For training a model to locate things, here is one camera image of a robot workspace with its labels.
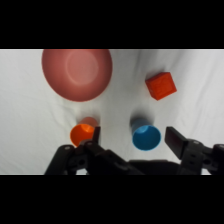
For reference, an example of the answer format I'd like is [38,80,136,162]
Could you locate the orange plastic cup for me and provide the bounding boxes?
[69,116,100,148]

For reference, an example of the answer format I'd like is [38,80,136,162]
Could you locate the blue plastic cup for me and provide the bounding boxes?
[129,117,163,152]

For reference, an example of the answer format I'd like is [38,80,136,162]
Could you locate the pink bowl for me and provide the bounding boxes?
[41,49,114,103]

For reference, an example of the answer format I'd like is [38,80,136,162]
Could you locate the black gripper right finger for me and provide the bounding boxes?
[164,125,190,161]

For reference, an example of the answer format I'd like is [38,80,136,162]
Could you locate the red cube block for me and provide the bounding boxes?
[144,71,178,102]

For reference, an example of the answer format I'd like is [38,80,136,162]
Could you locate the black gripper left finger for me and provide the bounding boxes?
[78,125,102,155]

